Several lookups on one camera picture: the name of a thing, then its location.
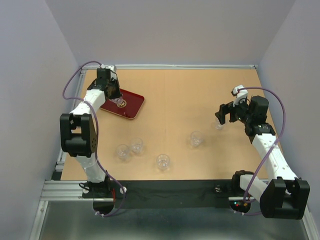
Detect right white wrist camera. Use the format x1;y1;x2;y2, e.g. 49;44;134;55
231;85;248;107

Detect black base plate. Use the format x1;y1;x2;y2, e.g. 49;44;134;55
120;179;245;209

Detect clear glass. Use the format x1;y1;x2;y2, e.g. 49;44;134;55
190;131;204;148
214;118;224;130
155;154;171;172
115;144;131;162
130;137;144;155

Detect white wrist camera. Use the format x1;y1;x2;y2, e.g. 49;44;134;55
231;85;248;107
99;64;117;73

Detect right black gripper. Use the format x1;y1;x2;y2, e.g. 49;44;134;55
214;96;253;125

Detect aluminium back rail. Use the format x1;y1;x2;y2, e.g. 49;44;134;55
80;64;258;71

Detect aluminium rail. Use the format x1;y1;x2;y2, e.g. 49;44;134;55
80;64;258;71
51;69;87;181
40;180;83;201

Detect red rectangular tray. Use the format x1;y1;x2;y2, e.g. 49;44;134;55
100;88;145;120

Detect aluminium front rail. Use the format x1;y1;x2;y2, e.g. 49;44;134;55
40;180;83;201

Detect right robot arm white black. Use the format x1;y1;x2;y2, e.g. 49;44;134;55
215;95;310;220

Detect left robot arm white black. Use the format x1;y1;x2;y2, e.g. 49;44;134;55
59;65;122;197

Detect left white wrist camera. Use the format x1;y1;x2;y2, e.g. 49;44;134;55
99;64;117;73

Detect aluminium left rail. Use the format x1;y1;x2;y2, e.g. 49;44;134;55
51;69;87;181

